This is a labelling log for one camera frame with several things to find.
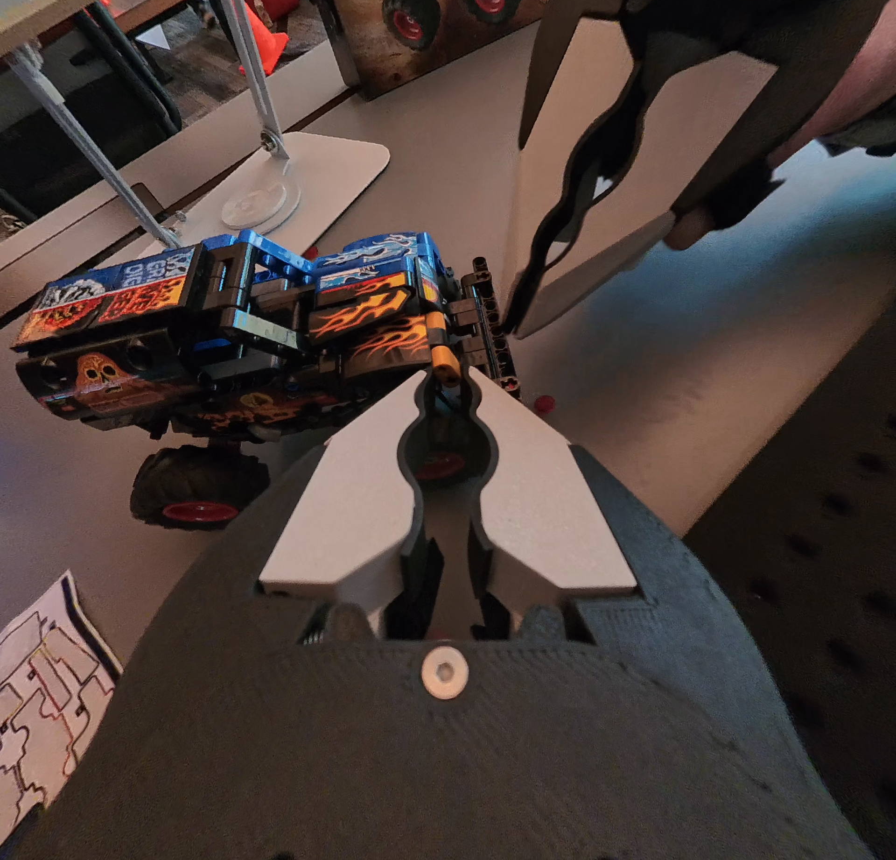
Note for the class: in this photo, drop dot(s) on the dark perforated chair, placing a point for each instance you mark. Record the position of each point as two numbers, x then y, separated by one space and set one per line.
826 524

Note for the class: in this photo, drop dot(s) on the grey desk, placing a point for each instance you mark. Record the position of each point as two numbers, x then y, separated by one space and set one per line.
665 384

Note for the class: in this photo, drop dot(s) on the brick-built monster truck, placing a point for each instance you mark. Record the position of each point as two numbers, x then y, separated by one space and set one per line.
210 300

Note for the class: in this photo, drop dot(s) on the red rim toy wheel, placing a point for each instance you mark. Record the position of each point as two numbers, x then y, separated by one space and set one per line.
441 466

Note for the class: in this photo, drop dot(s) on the monster truck toy box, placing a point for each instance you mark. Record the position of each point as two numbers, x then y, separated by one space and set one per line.
434 54

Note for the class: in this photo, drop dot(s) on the white book stand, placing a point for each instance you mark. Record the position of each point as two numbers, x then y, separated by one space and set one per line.
336 167

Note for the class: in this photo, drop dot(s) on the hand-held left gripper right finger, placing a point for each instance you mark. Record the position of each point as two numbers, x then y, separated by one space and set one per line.
553 517

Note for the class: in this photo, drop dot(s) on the orange traffic cone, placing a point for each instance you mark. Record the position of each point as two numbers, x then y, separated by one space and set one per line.
262 47

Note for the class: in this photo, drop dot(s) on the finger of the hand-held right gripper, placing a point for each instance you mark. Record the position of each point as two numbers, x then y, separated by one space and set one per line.
672 160
567 103

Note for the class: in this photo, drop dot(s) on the small red pin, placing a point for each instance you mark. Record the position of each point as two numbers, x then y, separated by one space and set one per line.
544 403

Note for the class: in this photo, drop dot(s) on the person's right hand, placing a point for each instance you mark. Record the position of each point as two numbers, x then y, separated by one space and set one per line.
854 82

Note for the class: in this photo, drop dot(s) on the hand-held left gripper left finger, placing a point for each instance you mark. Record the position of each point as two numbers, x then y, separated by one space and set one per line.
343 517

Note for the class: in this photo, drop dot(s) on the sticker sheet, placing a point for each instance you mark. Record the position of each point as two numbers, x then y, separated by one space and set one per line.
49 685

